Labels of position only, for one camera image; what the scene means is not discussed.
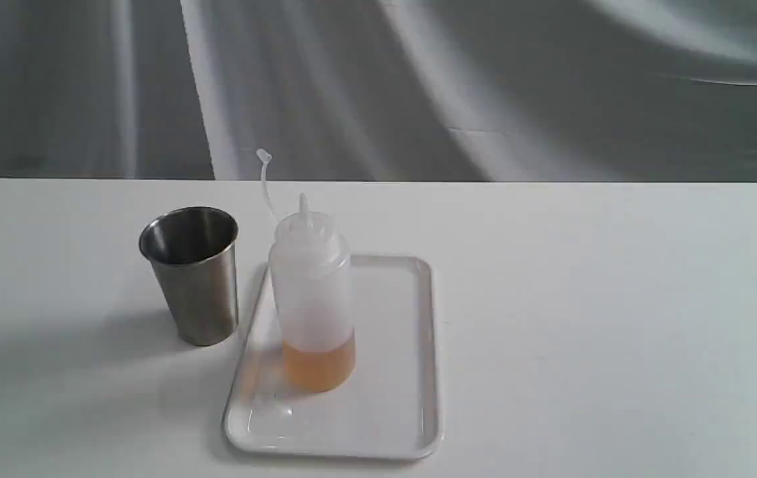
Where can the grey backdrop cloth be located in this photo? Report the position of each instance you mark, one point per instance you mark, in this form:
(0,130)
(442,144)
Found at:
(650,91)

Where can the translucent squeeze bottle amber liquid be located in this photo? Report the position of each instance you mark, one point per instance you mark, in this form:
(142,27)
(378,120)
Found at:
(310,268)

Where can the stainless steel cup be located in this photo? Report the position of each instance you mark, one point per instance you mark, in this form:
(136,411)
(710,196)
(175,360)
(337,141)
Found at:
(192,253)

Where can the white plastic tray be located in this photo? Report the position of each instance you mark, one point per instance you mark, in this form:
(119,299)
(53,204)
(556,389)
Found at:
(391,406)

